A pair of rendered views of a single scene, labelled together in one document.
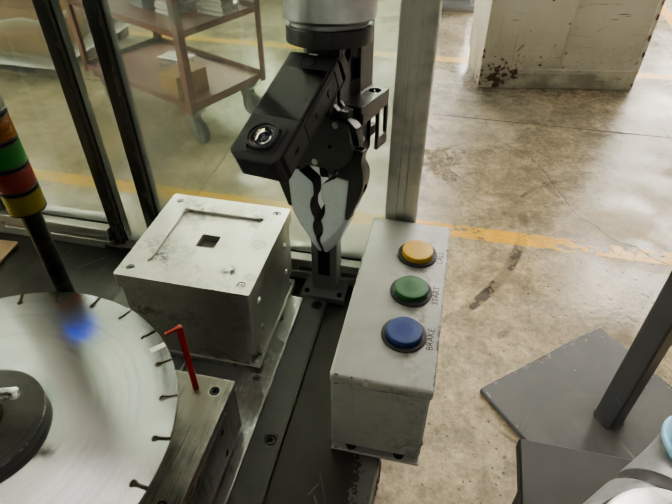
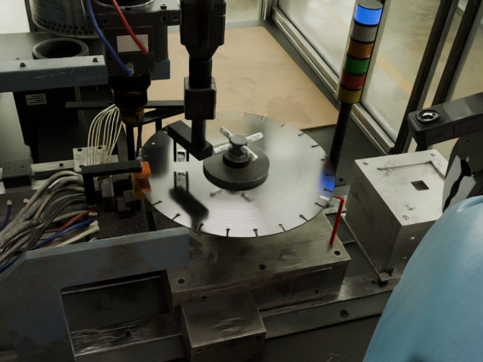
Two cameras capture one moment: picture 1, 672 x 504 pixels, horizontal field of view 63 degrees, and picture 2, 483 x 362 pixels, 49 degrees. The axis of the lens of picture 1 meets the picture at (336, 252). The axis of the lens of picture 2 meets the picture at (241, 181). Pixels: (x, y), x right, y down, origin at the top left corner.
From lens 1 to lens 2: 33 cm
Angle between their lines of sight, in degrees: 43
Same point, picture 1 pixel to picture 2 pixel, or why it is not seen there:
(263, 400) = (363, 294)
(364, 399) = not seen: hidden behind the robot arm
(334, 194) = (465, 187)
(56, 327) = (300, 156)
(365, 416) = not seen: hidden behind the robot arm
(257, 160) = (412, 125)
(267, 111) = (446, 108)
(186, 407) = (317, 246)
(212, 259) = (409, 195)
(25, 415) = (251, 173)
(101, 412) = (275, 198)
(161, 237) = (398, 164)
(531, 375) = not seen: outside the picture
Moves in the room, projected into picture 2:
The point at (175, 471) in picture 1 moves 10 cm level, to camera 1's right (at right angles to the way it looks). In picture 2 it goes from (282, 261) to (318, 307)
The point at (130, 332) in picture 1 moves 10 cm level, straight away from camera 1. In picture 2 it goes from (322, 182) to (346, 153)
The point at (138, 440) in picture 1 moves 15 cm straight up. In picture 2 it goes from (274, 220) to (287, 137)
